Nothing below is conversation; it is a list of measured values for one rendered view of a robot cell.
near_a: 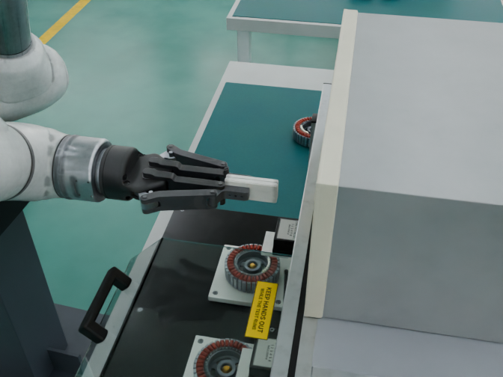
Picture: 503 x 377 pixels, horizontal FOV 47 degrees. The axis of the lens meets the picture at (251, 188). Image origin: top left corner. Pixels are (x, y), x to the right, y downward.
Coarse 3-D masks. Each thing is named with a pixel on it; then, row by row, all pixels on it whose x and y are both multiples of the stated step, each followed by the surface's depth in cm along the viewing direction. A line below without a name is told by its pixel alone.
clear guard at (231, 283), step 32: (160, 256) 84; (192, 256) 84; (224, 256) 84; (256, 256) 84; (288, 256) 84; (128, 288) 83; (160, 288) 79; (192, 288) 79; (224, 288) 79; (128, 320) 75; (160, 320) 75; (192, 320) 75; (224, 320) 75; (96, 352) 75; (128, 352) 71; (160, 352) 71; (192, 352) 71; (224, 352) 71; (256, 352) 71
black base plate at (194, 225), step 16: (176, 224) 132; (192, 224) 132; (208, 224) 132; (224, 224) 132; (240, 224) 132; (256, 224) 132; (272, 224) 132; (192, 240) 128; (208, 240) 128; (224, 240) 128; (240, 240) 128; (256, 240) 128
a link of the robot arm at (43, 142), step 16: (16, 128) 74; (32, 128) 78; (48, 128) 81; (32, 144) 75; (48, 144) 77; (32, 160) 74; (48, 160) 77; (32, 176) 74; (48, 176) 77; (32, 192) 77; (48, 192) 79
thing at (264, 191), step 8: (232, 184) 77; (240, 184) 76; (248, 184) 76; (256, 184) 76; (264, 184) 76; (272, 184) 76; (256, 192) 77; (264, 192) 77; (272, 192) 76; (264, 200) 78; (272, 200) 77
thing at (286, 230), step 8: (280, 224) 110; (288, 224) 110; (296, 224) 110; (272, 232) 114; (280, 232) 108; (288, 232) 108; (264, 240) 112; (272, 240) 112; (280, 240) 107; (288, 240) 107; (264, 248) 111; (272, 248) 108; (280, 248) 108; (288, 248) 108
